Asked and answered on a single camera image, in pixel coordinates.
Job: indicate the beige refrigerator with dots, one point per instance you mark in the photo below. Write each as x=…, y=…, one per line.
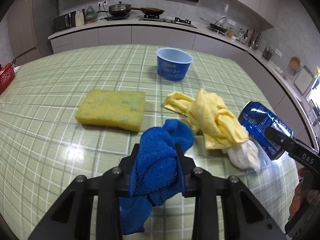
x=22, y=32

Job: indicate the black frying pan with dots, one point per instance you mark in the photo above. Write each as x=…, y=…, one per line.
x=149, y=11

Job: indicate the white plastic jug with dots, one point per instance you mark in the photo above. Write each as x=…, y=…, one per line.
x=79, y=18

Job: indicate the blue paper cup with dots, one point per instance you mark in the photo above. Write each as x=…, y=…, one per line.
x=173, y=63

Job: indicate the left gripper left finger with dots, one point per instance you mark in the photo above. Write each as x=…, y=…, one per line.
x=70, y=216

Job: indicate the lidded black wok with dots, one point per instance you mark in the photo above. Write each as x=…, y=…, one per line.
x=119, y=9

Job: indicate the green gourd vase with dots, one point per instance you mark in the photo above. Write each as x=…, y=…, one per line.
x=90, y=14

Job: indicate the yellow cloth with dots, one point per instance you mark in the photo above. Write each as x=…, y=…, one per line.
x=208, y=114

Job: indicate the round woven trivet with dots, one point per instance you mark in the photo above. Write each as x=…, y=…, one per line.
x=294, y=63

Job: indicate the yellow sponge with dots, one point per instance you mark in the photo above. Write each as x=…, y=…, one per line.
x=120, y=109

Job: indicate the red tissue box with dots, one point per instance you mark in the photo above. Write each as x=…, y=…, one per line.
x=7, y=74

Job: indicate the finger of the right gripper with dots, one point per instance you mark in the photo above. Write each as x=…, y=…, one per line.
x=297, y=150

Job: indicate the blue crushed soda can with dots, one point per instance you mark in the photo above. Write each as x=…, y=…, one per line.
x=257, y=118

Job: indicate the person's right hand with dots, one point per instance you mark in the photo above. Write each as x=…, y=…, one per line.
x=296, y=200

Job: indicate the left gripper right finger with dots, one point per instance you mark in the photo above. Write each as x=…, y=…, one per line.
x=244, y=217

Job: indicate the gas stove top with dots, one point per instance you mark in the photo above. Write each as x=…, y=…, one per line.
x=176, y=20

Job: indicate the blue microfiber cloth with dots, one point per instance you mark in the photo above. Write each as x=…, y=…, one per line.
x=154, y=177

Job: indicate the white cutting board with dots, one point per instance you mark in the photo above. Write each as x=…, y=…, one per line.
x=303, y=80

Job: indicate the black microwave oven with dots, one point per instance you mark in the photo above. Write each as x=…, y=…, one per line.
x=64, y=22

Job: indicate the utensil holder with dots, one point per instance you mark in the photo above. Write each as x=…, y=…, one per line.
x=268, y=53

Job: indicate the white paper towel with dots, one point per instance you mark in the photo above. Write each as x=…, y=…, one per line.
x=244, y=155

